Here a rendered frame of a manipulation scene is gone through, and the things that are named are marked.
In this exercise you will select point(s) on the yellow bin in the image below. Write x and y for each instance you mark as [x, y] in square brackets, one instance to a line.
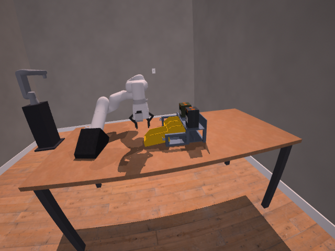
[169, 119]
[154, 136]
[175, 127]

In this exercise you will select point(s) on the dark olive case with orange latches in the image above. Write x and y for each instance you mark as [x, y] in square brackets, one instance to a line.
[182, 108]

